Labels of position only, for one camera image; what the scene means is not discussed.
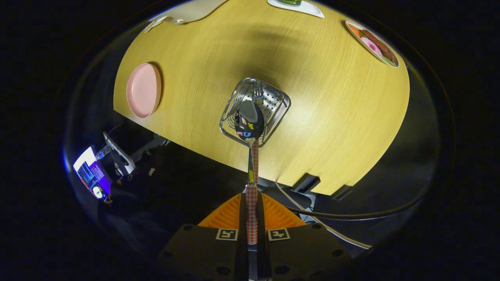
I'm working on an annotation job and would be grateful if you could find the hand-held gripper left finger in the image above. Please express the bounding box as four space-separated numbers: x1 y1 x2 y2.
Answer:
158 193 249 281

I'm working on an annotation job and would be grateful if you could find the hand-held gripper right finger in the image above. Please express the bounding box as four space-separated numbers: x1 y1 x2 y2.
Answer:
257 193 356 281

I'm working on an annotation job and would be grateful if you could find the spoon with checked handle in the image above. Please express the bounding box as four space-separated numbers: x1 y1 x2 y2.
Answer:
234 100 266 279

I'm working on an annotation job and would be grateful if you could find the perforated metal basket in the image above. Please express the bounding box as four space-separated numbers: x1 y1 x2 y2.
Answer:
219 77 291 148

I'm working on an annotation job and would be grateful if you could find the fork with checked handle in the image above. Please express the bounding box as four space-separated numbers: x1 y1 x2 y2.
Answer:
251 82 265 185

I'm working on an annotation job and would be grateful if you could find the white edged keyboard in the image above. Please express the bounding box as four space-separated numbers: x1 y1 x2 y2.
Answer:
102 132 136 177

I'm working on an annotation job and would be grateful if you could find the lit computer monitor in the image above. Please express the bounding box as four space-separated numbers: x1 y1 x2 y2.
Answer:
73 146 114 201

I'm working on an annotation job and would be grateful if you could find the pink plate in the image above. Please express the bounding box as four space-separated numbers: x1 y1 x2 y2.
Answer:
126 63 162 119

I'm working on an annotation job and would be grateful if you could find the plate of toy food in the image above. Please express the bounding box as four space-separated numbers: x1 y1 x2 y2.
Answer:
345 20 400 68

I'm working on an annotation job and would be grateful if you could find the white divided snack tray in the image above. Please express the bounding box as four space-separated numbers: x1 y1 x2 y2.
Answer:
143 16 172 33

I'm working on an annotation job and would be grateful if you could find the cream toaster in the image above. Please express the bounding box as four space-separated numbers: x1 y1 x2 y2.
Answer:
154 0 229 25

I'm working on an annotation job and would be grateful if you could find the white coaster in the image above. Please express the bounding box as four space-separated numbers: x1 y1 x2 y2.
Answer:
267 0 325 19

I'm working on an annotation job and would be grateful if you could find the black cable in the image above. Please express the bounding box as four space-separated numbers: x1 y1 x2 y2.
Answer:
275 181 424 221

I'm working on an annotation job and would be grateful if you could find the black table bracket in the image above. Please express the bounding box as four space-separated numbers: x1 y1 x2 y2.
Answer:
293 173 321 194
332 185 352 200

